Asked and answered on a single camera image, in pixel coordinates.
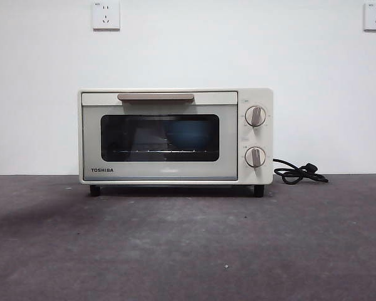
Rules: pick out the blue bowl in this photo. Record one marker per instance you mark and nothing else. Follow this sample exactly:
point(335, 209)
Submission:
point(188, 135)

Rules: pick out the cream oven knob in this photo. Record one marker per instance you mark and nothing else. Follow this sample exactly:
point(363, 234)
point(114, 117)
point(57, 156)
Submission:
point(255, 116)
point(255, 156)

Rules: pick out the cream toaster oven housing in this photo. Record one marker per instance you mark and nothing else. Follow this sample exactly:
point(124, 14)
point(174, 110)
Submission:
point(269, 138)

